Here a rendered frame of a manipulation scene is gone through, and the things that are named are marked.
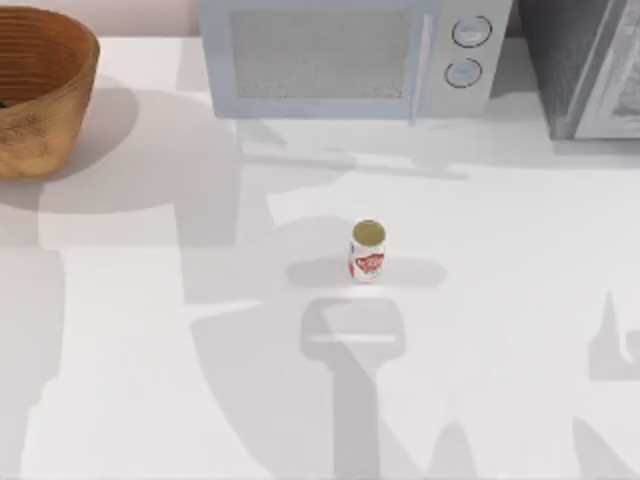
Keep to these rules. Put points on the red and white can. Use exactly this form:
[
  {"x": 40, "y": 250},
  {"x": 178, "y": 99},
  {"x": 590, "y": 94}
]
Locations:
[{"x": 369, "y": 255}]

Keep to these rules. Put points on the microwave oven door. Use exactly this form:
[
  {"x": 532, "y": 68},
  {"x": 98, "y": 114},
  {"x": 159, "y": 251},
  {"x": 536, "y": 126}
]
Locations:
[{"x": 320, "y": 55}]

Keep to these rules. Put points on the round microwave knob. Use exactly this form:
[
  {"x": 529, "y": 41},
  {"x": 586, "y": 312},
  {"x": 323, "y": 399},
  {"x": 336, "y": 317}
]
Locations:
[
  {"x": 471, "y": 29},
  {"x": 463, "y": 73}
]

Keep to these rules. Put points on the pale microwave oven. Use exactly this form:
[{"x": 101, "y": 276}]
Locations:
[{"x": 492, "y": 60}]

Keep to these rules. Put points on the wooden basket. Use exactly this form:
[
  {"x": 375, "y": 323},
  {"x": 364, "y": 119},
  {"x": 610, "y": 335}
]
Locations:
[{"x": 35, "y": 115}]

